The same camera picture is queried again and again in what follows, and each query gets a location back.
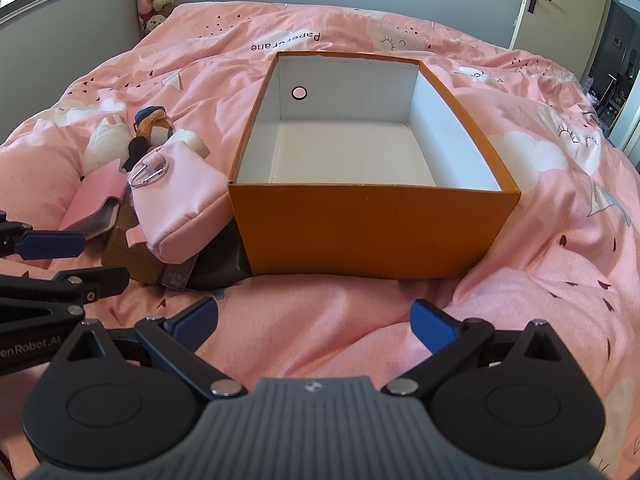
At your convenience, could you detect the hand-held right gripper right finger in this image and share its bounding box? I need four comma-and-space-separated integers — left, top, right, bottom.
381, 299, 576, 398

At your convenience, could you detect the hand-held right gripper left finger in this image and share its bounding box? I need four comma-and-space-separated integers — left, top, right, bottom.
50, 296, 248, 401

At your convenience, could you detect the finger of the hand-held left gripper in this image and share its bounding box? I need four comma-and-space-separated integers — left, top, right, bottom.
0, 266, 131, 333
0, 212, 87, 261

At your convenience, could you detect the gold gift box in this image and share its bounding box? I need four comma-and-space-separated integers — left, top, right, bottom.
101, 205, 168, 287

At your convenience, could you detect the orange cardboard box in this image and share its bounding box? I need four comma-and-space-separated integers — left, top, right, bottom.
227, 51, 522, 281

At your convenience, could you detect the pink card case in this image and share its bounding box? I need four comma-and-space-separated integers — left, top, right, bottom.
59, 159, 132, 239

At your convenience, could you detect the pink printed blanket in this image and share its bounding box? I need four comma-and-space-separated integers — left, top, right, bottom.
0, 0, 640, 480

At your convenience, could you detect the silver carabiner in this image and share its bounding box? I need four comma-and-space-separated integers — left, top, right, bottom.
127, 154, 170, 189

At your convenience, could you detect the pink zipper pouch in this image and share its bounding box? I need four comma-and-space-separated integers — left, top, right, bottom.
131, 140, 236, 264

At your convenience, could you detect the white bunny plush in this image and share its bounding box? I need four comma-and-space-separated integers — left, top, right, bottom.
84, 119, 211, 177

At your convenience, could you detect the plush dog toy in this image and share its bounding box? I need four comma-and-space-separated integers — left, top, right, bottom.
132, 106, 176, 142

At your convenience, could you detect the beige door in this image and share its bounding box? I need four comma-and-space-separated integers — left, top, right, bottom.
507, 0, 621, 81

